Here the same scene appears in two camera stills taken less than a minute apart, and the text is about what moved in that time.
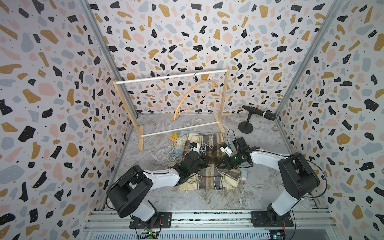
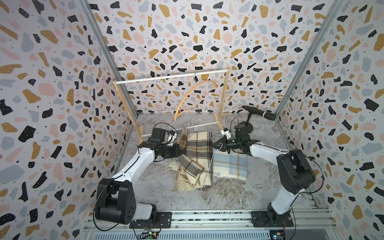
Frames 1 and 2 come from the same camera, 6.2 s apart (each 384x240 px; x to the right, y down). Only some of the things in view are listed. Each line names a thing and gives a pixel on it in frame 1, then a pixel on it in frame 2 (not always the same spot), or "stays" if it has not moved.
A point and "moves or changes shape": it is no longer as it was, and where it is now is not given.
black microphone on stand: (247, 127) stays
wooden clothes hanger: (177, 104) stays
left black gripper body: (201, 164) to (168, 151)
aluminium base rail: (115, 225) stays
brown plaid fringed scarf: (212, 177) moves or changes shape
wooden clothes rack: (141, 135) stays
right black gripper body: (231, 161) to (227, 145)
